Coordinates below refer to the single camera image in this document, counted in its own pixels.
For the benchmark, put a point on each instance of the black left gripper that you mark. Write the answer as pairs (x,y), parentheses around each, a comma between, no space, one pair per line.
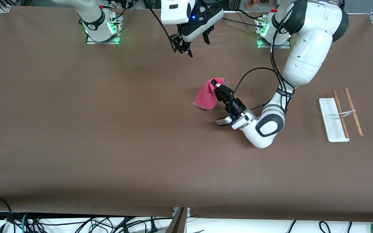
(236,107)

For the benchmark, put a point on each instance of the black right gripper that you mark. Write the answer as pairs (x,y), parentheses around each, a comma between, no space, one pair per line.
(182,45)

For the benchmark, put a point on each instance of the pink towel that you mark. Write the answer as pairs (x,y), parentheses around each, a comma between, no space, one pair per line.
(206,97)

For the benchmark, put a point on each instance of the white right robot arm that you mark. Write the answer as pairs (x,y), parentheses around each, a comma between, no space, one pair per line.
(173,14)

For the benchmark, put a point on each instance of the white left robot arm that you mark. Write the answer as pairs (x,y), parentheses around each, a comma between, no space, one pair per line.
(306,58)

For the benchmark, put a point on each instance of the white rack with wooden bars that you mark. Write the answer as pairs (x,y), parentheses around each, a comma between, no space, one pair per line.
(332,123)

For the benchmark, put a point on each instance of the orange background items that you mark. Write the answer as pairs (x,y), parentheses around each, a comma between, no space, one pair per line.
(257,3)

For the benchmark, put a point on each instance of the brown table cover sheet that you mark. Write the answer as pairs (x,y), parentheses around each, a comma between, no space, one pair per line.
(108,129)

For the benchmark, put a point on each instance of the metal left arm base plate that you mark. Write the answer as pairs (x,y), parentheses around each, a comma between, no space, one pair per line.
(262,45)

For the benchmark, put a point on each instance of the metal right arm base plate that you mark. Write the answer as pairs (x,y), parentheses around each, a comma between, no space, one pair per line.
(102,42)

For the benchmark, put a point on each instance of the white metal bracket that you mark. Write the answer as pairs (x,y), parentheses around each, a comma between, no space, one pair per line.
(188,212)

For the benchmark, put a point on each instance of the wooden post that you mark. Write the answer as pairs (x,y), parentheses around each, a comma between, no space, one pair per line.
(177,225)

